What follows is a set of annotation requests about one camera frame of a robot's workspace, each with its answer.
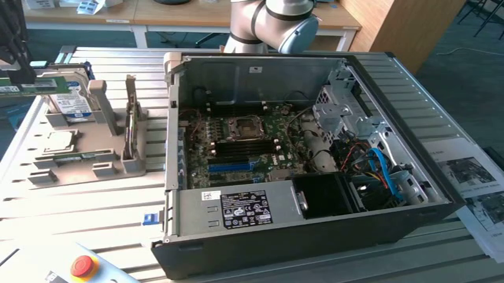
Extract green motherboard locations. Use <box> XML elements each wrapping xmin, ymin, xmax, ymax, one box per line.
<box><xmin>178</xmin><ymin>101</ymin><xmax>317</xmax><ymax>190</ymax></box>

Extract black chair legs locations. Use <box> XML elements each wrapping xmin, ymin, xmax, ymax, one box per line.
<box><xmin>458</xmin><ymin>0</ymin><xmax>504</xmax><ymax>38</ymax></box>

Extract white printed papers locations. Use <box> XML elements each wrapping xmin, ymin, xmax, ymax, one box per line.
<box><xmin>77</xmin><ymin>0</ymin><xmax>105</xmax><ymax>15</ymax></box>

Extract black fan shroud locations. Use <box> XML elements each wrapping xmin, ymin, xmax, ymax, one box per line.
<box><xmin>293</xmin><ymin>173</ymin><xmax>370</xmax><ymax>221</ymax></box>

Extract white cable sleeve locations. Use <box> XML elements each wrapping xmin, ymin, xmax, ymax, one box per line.
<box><xmin>300</xmin><ymin>121</ymin><xmax>340</xmax><ymax>173</ymax></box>

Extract silver disk bay bracket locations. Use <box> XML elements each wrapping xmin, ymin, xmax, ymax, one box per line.
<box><xmin>366</xmin><ymin>123</ymin><xmax>431</xmax><ymax>206</ymax></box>

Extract green RAM stick white label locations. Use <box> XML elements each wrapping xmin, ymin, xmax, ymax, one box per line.
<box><xmin>0</xmin><ymin>76</ymin><xmax>69</xmax><ymax>96</ymax></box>

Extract white floor cable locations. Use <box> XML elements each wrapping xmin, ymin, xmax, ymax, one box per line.
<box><xmin>436</xmin><ymin>46</ymin><xmax>494</xmax><ymax>56</ymax></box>

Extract silver CPU chip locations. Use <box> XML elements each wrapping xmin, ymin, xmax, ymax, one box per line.
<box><xmin>42</xmin><ymin>131</ymin><xmax>81</xmax><ymax>153</ymax></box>

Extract red emergency stop button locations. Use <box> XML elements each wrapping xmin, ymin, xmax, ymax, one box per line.
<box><xmin>70</xmin><ymin>255</ymin><xmax>101</xmax><ymax>278</ymax></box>

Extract blue plastic clip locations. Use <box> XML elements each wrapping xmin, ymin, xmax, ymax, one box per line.
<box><xmin>142</xmin><ymin>212</ymin><xmax>165</xmax><ymax>226</ymax></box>

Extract grey power supply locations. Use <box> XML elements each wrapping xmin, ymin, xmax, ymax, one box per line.
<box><xmin>177</xmin><ymin>180</ymin><xmax>308</xmax><ymax>237</ymax></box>

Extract white box on desk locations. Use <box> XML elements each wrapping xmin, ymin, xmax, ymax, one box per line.
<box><xmin>25</xmin><ymin>0</ymin><xmax>61</xmax><ymax>10</ymax></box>

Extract yellow wire bundle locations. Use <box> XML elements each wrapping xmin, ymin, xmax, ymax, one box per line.
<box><xmin>370</xmin><ymin>172</ymin><xmax>391</xmax><ymax>186</ymax></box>

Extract black expansion slot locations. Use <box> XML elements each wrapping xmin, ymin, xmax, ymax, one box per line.
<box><xmin>208</xmin><ymin>157</ymin><xmax>251</xmax><ymax>165</ymax></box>

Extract blue wire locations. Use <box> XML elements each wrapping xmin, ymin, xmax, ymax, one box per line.
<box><xmin>368</xmin><ymin>147</ymin><xmax>406</xmax><ymax>205</ymax></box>

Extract black open PC case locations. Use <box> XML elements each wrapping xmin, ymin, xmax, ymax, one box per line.
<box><xmin>152</xmin><ymin>51</ymin><xmax>469</xmax><ymax>281</ymax></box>

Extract printed instruction sheet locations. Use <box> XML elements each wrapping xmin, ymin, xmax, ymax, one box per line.
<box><xmin>423</xmin><ymin>139</ymin><xmax>504</xmax><ymax>199</ymax></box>
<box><xmin>455</xmin><ymin>190</ymin><xmax>504</xmax><ymax>262</ymax></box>

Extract wooden cabinet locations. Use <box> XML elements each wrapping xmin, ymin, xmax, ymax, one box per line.
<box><xmin>340</xmin><ymin>0</ymin><xmax>467</xmax><ymax>75</ymax></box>

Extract CPU socket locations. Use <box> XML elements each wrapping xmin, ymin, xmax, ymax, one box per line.
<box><xmin>224</xmin><ymin>114</ymin><xmax>267</xmax><ymax>142</ymax></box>

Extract hard disk blue label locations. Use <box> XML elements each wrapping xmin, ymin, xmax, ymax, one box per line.
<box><xmin>38</xmin><ymin>62</ymin><xmax>97</xmax><ymax>123</ymax></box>

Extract grey control box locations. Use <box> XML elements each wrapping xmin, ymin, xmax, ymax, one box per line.
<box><xmin>0</xmin><ymin>239</ymin><xmax>134</xmax><ymax>283</ymax></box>

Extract silver disk bay cage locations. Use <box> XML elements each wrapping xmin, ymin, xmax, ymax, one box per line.
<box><xmin>312</xmin><ymin>85</ymin><xmax>390</xmax><ymax>143</ymax></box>

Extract graphics card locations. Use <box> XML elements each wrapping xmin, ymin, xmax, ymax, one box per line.
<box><xmin>122</xmin><ymin>74</ymin><xmax>142</xmax><ymax>162</ymax></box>

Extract blue expansion slot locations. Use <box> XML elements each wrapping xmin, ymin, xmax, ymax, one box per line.
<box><xmin>208</xmin><ymin>163</ymin><xmax>253</xmax><ymax>174</ymax></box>

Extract black chair base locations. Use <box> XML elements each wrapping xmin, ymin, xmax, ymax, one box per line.
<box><xmin>194</xmin><ymin>28</ymin><xmax>231</xmax><ymax>48</ymax></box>

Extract red wire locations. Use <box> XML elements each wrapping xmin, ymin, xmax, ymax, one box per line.
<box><xmin>340</xmin><ymin>142</ymin><xmax>374</xmax><ymax>172</ymax></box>

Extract wooden desk white frame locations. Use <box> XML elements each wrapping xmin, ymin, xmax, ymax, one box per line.
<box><xmin>133</xmin><ymin>0</ymin><xmax>363</xmax><ymax>53</ymax></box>
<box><xmin>21</xmin><ymin>0</ymin><xmax>138</xmax><ymax>48</ymax></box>

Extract black RAM slot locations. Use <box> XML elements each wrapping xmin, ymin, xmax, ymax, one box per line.
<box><xmin>215</xmin><ymin>144</ymin><xmax>277</xmax><ymax>150</ymax></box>
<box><xmin>215</xmin><ymin>141</ymin><xmax>276</xmax><ymax>146</ymax></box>
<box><xmin>216</xmin><ymin>147</ymin><xmax>277</xmax><ymax>153</ymax></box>
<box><xmin>216</xmin><ymin>150</ymin><xmax>279</xmax><ymax>157</ymax></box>

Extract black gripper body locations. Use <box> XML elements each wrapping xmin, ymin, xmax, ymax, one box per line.
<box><xmin>0</xmin><ymin>0</ymin><xmax>33</xmax><ymax>71</ymax></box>

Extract grey parts rack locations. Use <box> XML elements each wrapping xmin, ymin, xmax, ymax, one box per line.
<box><xmin>26</xmin><ymin>74</ymin><xmax>150</xmax><ymax>187</ymax></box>

